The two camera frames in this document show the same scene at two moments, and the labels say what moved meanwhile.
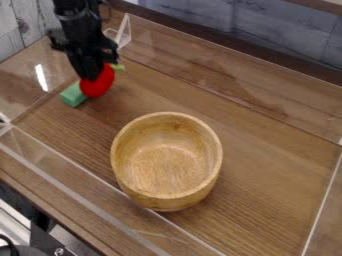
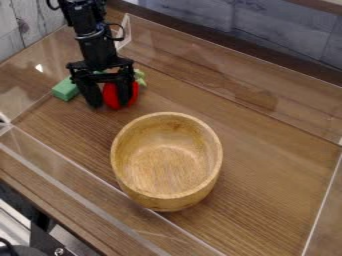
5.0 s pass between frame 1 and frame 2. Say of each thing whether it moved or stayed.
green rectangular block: moved
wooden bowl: stayed
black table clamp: stayed
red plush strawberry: moved
